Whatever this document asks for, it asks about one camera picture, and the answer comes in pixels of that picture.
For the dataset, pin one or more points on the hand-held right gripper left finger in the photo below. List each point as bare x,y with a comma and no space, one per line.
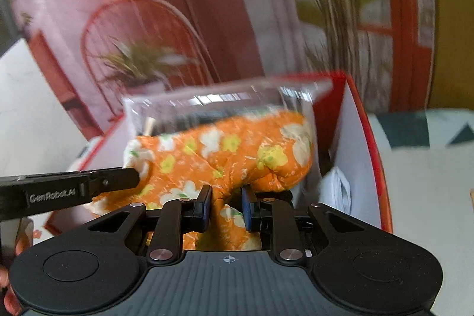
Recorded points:
205,208

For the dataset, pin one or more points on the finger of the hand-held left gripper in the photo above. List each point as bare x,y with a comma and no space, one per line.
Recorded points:
114,179

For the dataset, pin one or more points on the white cloth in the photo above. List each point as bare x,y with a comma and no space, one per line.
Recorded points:
339,190

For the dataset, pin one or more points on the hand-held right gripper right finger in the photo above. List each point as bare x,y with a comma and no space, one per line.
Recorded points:
247,208

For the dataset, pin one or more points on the orange floral cloth sleeve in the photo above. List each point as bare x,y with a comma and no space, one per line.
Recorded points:
229,153

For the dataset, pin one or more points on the wall poster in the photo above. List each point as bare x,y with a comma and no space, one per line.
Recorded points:
222,5

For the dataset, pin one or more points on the shiny clear plastic packet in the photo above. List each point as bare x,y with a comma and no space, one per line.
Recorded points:
222,97

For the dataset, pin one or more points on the person's left hand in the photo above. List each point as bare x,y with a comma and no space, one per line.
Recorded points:
9,290

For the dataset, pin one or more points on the red strawberry print box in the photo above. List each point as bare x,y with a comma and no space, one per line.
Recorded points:
351,138

